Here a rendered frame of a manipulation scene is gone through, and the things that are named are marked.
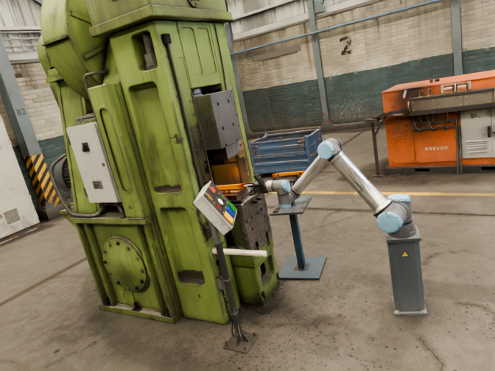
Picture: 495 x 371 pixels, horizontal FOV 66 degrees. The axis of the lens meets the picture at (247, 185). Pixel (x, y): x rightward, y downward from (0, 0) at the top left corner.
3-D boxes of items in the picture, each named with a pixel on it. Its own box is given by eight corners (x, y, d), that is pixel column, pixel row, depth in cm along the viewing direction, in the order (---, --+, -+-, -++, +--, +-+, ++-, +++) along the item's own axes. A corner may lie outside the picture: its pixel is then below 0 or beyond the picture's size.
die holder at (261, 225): (272, 235, 335) (263, 188, 323) (253, 257, 304) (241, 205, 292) (220, 234, 363) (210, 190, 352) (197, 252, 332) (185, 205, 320)
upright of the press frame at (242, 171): (274, 266, 379) (225, 22, 319) (262, 280, 358) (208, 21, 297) (236, 263, 401) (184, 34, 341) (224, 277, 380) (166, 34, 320)
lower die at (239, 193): (249, 194, 314) (247, 184, 312) (237, 203, 298) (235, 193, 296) (208, 195, 336) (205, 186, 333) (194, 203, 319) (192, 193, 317)
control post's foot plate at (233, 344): (260, 334, 284) (258, 324, 281) (246, 355, 266) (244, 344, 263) (236, 330, 295) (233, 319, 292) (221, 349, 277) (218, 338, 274)
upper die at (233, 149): (241, 152, 305) (238, 140, 302) (227, 159, 289) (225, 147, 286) (199, 156, 326) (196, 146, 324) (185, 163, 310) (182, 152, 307)
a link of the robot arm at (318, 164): (338, 129, 269) (287, 191, 310) (331, 134, 259) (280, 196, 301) (350, 140, 266) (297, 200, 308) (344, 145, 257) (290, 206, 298)
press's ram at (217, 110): (246, 137, 314) (236, 87, 303) (222, 149, 282) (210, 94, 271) (205, 142, 335) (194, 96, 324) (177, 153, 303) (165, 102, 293)
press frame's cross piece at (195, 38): (221, 83, 310) (208, 21, 297) (191, 89, 276) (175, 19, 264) (180, 91, 332) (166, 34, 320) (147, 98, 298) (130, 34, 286)
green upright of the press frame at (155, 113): (241, 306, 324) (175, 19, 264) (225, 325, 303) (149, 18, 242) (200, 300, 346) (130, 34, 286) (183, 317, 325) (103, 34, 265)
